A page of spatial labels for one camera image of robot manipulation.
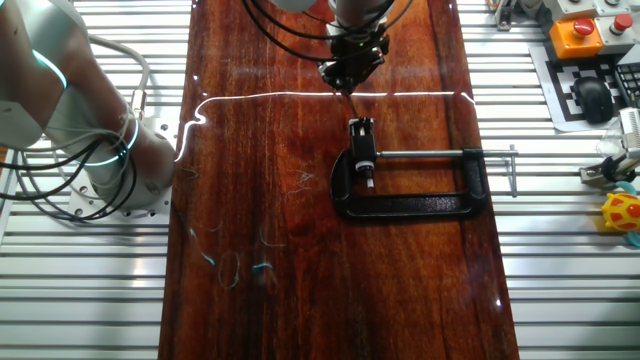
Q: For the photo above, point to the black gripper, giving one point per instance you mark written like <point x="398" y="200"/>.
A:
<point x="357" y="57"/>

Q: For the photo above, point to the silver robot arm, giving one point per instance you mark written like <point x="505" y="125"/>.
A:
<point x="135" y="165"/>

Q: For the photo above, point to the black C-clamp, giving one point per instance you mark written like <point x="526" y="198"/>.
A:
<point x="401" y="205"/>

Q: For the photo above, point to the checkered marker sheet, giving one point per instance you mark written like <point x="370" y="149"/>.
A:
<point x="562" y="100"/>

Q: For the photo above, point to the orange emergency stop box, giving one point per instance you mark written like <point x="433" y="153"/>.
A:
<point x="567" y="45"/>

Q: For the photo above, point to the grey control box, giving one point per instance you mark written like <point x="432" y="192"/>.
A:
<point x="575" y="10"/>

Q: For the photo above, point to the black computer mouse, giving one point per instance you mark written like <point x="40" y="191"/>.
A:
<point x="593" y="100"/>

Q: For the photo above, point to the grey emergency stop box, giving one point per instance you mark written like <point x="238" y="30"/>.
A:
<point x="607" y="42"/>

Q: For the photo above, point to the clear plastic cup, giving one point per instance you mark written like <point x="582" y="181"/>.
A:
<point x="607" y="147"/>

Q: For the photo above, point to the black keyboard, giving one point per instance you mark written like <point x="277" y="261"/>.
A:
<point x="631" y="82"/>

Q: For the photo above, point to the yellow orange toy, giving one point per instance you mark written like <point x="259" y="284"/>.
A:
<point x="622" y="212"/>

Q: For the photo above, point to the silver metal bracket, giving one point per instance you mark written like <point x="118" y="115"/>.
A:
<point x="506" y="15"/>

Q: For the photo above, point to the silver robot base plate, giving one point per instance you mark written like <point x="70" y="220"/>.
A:
<point x="155" y="210"/>

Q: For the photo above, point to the silver camera mount bracket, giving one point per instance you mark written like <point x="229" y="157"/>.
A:
<point x="612" y="170"/>

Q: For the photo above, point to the silver ribbed camera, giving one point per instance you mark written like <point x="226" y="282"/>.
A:
<point x="632" y="130"/>

